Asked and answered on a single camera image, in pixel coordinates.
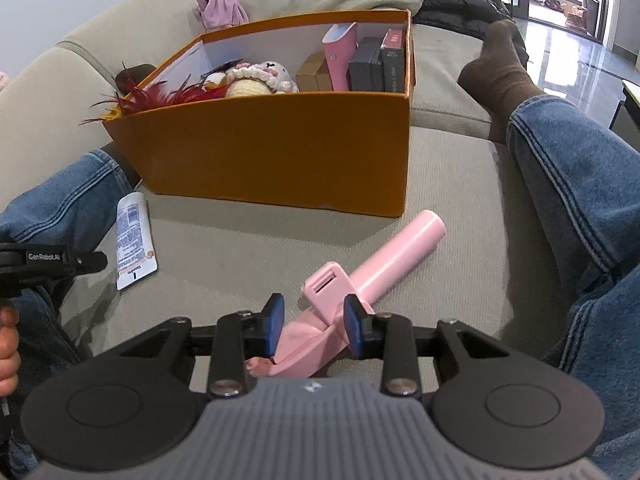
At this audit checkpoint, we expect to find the pink selfie stick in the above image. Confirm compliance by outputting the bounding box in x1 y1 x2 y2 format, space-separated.
246 210 447 378

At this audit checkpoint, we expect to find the white cream tube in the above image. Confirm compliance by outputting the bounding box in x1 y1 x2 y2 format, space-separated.
116 192 158 292

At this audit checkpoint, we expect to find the colourful feather shuttlecock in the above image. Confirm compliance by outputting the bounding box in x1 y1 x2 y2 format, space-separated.
81 64 227 125

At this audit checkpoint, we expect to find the white crochet bunny doll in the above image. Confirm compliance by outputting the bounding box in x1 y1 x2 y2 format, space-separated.
222 61 299 98

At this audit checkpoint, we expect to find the brown cardboard box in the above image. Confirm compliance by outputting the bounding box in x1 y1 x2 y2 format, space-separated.
295 52 333 92

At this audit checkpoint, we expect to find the dark grey box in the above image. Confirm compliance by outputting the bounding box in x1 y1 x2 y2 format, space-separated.
348 37 384 92

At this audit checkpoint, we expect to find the red card box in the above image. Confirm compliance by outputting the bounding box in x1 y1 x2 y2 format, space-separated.
380 28 405 93

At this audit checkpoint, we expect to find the pink snap pouch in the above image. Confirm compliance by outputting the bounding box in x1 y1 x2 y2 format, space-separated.
322 22 358 92

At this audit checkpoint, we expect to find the person's left hand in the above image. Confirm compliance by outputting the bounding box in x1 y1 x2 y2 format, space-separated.
0 304 21 398

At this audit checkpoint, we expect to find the left leg in jeans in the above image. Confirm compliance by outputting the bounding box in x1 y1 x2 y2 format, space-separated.
1 142 140 479

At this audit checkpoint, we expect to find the leg in jeans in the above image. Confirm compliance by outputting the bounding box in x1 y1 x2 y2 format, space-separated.
1 142 140 479
458 20 639 479

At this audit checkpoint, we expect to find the beige sofa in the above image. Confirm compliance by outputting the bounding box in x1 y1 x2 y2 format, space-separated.
1 0 568 389

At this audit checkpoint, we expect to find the orange cardboard storage box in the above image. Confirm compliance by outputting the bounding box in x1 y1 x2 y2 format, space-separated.
105 10 414 218

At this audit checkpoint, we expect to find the right leg in jeans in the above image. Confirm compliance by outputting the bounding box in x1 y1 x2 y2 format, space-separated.
458 20 639 479

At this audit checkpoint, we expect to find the pink crumpled garment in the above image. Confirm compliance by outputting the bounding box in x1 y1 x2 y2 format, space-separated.
195 0 248 32

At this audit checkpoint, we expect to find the marble coffee table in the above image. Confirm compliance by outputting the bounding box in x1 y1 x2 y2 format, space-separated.
610 80 640 151

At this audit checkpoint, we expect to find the black puffer jacket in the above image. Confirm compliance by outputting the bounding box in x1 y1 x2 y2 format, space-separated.
412 0 512 40

